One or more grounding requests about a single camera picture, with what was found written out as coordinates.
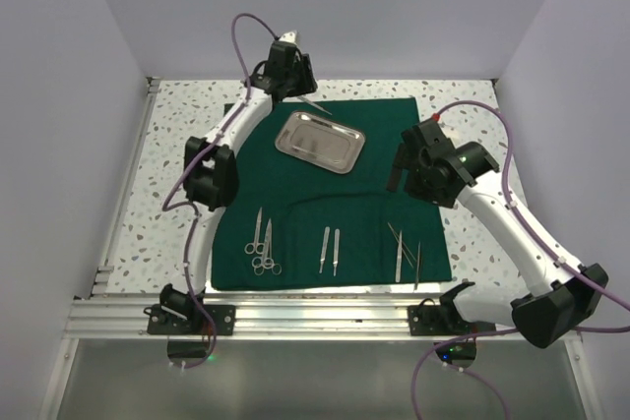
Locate steel scalpel handle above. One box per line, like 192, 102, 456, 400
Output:
333, 228, 341, 277
319, 226, 331, 274

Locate thin steel tweezers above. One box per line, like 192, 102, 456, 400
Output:
387, 222, 417, 268

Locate steel ring-handled scissors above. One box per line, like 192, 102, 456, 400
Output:
251, 239, 275, 270
244, 208, 264, 255

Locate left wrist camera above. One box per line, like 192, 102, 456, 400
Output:
279, 30, 300, 46

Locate aluminium rail frame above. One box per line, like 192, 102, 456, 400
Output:
38, 79, 602, 419

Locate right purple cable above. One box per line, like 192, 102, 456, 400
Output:
411, 100, 630, 420

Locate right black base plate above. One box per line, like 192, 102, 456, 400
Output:
407, 304, 496, 336

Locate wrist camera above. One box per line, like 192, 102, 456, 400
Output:
279, 30, 300, 46
440, 123, 461, 141

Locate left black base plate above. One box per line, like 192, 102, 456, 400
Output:
143, 304, 236, 336

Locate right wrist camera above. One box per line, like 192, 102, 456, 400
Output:
440, 123, 461, 141

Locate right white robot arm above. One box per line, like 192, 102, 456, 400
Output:
387, 118, 608, 348

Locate green surgical cloth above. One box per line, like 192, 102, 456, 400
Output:
211, 98, 452, 291

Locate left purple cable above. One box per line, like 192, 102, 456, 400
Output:
160, 13, 282, 370

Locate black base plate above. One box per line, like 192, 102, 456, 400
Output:
143, 304, 236, 336
407, 304, 496, 336

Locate broad steel tweezers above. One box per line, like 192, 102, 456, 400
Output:
395, 230, 404, 283

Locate steel forceps with ring handles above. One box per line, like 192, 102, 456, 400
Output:
251, 219, 283, 276

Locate stainless steel instrument tray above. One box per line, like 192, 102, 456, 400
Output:
275, 111, 366, 175

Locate dark steel tweezers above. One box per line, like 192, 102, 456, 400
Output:
413, 241, 422, 292

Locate pointed steel tweezers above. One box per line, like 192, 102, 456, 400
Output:
297, 95, 332, 115

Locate purple cable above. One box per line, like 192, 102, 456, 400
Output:
411, 100, 630, 420
160, 13, 282, 370

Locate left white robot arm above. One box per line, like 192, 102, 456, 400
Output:
159, 30, 317, 334

